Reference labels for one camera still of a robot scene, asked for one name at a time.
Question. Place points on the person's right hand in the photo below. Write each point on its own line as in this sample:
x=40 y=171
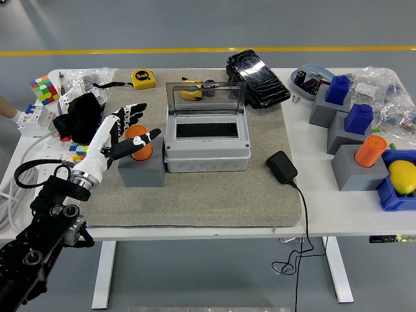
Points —
x=18 y=116

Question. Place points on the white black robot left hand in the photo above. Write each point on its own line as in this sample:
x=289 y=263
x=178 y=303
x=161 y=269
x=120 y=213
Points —
x=94 y=152

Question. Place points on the orange cylinder battery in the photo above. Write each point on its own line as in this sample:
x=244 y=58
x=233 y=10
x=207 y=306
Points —
x=369 y=152
x=135 y=130

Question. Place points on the grey plastic junction box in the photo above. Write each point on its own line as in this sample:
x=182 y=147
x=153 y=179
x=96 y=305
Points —
x=208 y=152

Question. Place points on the transparent hinged box lid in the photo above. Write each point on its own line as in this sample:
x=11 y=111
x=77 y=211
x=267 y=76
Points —
x=242 y=97

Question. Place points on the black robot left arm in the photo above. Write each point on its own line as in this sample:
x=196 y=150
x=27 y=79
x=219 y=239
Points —
x=48 y=208

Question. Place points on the small multicoloured puzzle cube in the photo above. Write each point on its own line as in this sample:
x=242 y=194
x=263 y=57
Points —
x=78 y=151

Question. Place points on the white circuit breaker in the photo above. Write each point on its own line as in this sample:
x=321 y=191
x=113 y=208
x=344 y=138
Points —
x=35 y=120

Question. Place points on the black cloth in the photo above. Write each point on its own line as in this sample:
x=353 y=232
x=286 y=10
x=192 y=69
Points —
x=78 y=120

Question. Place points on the large multicoloured puzzle cube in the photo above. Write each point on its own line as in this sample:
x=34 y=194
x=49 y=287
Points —
x=44 y=89

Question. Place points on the white power strip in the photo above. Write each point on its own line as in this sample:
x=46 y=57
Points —
x=52 y=149

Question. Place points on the silver pen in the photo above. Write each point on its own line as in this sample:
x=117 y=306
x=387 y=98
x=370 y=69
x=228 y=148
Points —
x=60 y=84

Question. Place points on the grey block with round hole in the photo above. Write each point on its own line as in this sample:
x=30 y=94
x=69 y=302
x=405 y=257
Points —
x=143 y=175

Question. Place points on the clear plastic bag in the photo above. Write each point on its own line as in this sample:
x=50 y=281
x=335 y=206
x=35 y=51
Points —
x=81 y=76

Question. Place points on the yellow square tape measure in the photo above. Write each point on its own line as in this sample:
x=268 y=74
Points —
x=143 y=79

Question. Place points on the yellow round tape measure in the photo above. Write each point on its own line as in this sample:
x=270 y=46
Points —
x=191 y=94

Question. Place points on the white table leg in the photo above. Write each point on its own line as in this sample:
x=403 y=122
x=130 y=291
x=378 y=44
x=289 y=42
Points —
x=104 y=276
x=339 y=273

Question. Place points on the grey-brown mat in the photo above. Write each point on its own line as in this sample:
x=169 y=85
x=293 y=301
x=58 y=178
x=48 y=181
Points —
x=211 y=201

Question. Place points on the small black capacitor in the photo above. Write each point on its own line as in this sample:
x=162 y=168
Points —
x=210 y=92

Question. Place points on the black cracked tablet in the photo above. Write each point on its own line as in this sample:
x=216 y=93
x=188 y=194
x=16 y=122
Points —
x=260 y=81

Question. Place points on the black power adapter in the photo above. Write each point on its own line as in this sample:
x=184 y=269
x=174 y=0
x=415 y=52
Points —
x=281 y=167

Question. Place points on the brown capacitor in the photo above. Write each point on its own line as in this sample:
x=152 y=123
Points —
x=310 y=85

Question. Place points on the grey holder block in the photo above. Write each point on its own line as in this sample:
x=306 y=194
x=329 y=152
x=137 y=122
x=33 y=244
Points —
x=338 y=136
x=320 y=110
x=351 y=172

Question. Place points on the pale blue oval tray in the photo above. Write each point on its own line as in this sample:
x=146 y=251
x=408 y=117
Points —
x=313 y=68

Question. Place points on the blue plastic block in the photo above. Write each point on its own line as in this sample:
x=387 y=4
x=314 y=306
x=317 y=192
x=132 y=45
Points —
x=338 y=91
x=357 y=120

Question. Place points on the white table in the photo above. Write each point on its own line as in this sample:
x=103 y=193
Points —
x=341 y=214

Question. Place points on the clear bag of components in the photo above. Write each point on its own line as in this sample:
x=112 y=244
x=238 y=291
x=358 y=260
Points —
x=396 y=113
x=373 y=81

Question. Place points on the blue plastic bin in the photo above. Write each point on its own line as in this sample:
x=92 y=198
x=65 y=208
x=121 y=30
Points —
x=390 y=198

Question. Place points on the black table control panel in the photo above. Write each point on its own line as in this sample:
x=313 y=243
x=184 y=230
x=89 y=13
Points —
x=390 y=239

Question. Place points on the yellow lemon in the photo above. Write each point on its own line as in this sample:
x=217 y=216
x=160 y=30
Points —
x=403 y=177

